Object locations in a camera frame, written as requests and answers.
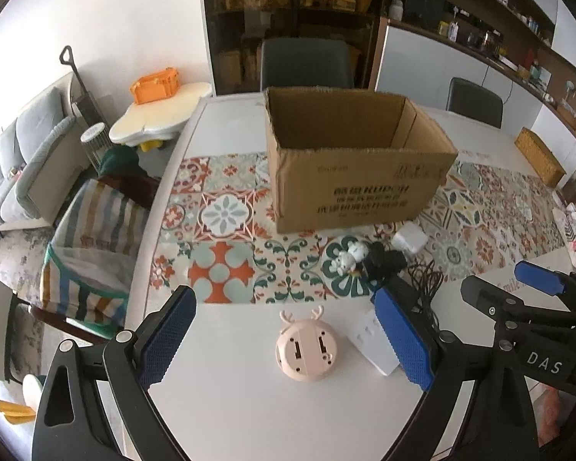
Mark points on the white square charger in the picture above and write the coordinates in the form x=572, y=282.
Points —
x=409, y=237

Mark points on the black stick vacuum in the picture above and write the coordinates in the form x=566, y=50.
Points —
x=84, y=91

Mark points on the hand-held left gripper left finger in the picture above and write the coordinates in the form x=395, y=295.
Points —
x=165, y=341

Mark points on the white socket plate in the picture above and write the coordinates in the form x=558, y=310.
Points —
x=369, y=343

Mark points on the grey sofa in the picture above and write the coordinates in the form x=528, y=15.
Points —
x=29, y=153

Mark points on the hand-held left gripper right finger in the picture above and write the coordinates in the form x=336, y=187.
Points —
x=405, y=341

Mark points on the cream flower shaped table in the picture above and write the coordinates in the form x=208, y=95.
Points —
x=158, y=115

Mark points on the grey patterned rug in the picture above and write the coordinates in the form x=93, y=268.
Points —
x=14, y=259

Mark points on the brown cardboard box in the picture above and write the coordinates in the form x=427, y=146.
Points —
x=355, y=192

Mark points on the orange plastic crate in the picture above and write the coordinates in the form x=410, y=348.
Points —
x=153, y=87

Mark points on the wicker box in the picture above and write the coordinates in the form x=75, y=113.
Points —
x=540, y=156

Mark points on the tile patterned tablecloth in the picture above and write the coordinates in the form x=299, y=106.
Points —
x=221, y=216

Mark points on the pink round deer gadget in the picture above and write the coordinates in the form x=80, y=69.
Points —
x=307, y=350

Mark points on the dark green cloth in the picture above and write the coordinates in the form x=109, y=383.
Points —
x=117, y=161

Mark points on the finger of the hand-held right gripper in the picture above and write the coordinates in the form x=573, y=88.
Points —
x=540, y=278
x=482, y=295

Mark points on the white jar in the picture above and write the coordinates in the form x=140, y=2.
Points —
x=396, y=9

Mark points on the white animal figurine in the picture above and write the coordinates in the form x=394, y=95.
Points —
x=348, y=259

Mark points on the wooden wall shelf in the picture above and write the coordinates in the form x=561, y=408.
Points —
x=509, y=14

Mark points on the white sideboard cabinet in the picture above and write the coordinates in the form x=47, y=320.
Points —
x=427, y=72

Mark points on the yellow object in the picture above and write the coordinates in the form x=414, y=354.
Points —
x=14, y=411

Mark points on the dark glass cabinet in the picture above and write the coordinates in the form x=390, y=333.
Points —
x=288, y=5

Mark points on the striped fabric bag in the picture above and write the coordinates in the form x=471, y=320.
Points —
x=101, y=221

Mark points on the dark grey dining chair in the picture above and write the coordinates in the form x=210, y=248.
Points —
x=475, y=101
x=307, y=65

